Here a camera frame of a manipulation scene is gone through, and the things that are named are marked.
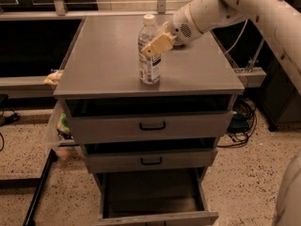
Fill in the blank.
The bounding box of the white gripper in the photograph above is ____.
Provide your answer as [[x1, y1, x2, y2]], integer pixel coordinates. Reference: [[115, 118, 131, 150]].
[[141, 5, 203, 57]]

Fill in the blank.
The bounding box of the clear plastic water bottle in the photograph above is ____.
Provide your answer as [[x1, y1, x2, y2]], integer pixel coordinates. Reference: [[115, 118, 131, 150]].
[[137, 14, 162, 85]]

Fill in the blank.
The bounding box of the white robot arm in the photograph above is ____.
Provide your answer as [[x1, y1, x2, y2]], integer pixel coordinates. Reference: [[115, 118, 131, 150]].
[[142, 0, 301, 226]]

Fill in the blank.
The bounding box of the top grey drawer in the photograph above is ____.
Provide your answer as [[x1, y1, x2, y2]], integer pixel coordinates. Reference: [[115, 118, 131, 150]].
[[65, 95, 233, 144]]

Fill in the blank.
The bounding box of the grey drawer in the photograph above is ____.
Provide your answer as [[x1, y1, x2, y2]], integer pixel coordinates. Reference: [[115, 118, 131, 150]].
[[83, 138, 217, 173], [92, 169, 218, 226], [65, 95, 233, 144]]

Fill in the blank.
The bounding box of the grey drawer cabinet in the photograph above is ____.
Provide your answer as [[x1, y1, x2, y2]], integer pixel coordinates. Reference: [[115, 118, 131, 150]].
[[53, 13, 246, 226]]

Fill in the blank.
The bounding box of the middle grey drawer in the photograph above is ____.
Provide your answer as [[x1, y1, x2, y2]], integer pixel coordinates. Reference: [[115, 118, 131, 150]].
[[83, 138, 217, 173]]

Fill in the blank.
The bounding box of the bottom grey drawer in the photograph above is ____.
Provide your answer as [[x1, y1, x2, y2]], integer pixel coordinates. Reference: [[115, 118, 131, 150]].
[[92, 169, 218, 226]]

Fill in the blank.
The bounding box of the yellow crumpled bag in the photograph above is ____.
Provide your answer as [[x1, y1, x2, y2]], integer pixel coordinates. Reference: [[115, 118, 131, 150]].
[[44, 70, 63, 86]]

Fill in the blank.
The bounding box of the dark grey cabinet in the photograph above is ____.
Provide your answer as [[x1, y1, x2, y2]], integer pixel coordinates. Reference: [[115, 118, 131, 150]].
[[257, 60, 301, 131]]

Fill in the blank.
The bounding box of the clear plastic storage bin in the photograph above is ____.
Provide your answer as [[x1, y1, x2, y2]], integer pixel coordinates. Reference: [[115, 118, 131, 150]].
[[42, 102, 81, 158]]

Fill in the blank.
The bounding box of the white power cable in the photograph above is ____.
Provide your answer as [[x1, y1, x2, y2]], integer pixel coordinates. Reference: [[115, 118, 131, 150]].
[[223, 19, 250, 56]]

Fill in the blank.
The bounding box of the black cable bundle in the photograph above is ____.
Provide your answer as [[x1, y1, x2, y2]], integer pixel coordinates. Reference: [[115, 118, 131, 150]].
[[216, 97, 258, 149]]

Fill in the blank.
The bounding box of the grey metal bench rail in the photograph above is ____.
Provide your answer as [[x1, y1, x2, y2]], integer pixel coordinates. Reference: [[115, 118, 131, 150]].
[[0, 67, 266, 99]]

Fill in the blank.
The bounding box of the black floor rail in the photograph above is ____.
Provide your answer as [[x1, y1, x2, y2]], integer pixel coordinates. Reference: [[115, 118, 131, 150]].
[[0, 150, 58, 226]]

